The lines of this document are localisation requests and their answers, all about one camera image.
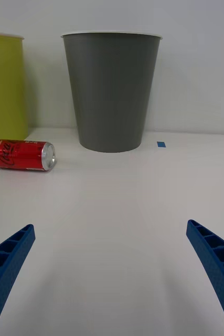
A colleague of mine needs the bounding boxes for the yellow-green plastic waste bin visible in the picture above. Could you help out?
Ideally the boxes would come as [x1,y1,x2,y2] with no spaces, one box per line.
[0,31,29,150]

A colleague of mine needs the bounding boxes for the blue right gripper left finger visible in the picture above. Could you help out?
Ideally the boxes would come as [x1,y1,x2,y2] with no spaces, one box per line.
[0,224,36,336]

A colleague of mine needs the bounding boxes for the red drink can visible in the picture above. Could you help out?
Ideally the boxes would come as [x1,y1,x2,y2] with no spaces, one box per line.
[0,139,57,172]

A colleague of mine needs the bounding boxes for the grey plastic waste bin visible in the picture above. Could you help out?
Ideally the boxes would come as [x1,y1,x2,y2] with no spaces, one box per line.
[60,31,164,153]

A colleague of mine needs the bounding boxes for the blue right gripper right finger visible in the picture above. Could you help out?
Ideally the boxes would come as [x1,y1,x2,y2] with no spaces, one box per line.
[186,219,224,336]

